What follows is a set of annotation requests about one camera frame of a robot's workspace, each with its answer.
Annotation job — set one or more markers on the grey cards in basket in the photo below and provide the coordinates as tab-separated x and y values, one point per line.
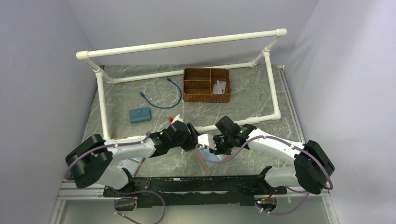
219	87

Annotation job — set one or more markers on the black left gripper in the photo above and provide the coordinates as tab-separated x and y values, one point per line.
192	138

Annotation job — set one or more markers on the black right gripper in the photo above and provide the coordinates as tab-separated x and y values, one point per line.
218	151

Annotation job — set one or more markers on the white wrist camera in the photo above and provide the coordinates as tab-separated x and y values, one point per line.
205	141
179	117

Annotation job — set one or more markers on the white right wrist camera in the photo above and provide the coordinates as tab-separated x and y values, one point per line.
205	141

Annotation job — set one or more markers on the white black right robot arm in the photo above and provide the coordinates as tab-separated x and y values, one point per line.
309	167

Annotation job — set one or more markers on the blue leather card holder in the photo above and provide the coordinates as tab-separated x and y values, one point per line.
139	115

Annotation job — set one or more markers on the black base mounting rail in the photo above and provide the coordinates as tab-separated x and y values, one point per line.
200	190

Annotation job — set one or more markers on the white PVC pipe frame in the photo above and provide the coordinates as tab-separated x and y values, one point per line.
101	76

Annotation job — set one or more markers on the brown wicker divided basket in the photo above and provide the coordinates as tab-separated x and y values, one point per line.
198	85

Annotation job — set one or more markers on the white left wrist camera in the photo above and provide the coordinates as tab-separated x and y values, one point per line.
179	117

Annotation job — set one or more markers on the aluminium extrusion rail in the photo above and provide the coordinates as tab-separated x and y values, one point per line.
68	191

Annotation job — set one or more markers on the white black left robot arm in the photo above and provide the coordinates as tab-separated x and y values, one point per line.
96	160

